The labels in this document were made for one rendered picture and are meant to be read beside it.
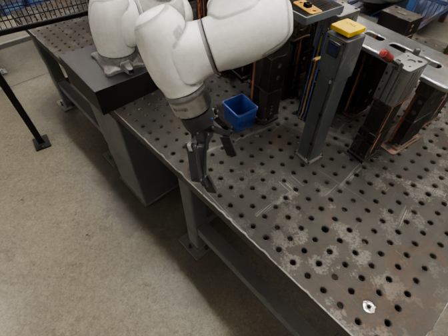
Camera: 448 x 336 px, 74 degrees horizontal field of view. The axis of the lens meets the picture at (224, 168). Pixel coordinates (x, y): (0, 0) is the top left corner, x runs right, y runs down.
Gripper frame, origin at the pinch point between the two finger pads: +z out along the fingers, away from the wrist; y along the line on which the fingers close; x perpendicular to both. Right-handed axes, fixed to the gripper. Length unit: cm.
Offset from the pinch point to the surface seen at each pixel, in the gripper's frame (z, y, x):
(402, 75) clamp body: -4, -37, 40
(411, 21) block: 0, -76, 41
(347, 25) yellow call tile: -20.2, -33.0, 27.1
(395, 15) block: -1, -79, 36
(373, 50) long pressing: -1, -55, 31
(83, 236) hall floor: 58, 10, -103
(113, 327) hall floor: 70, 41, -62
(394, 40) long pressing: 1, -66, 37
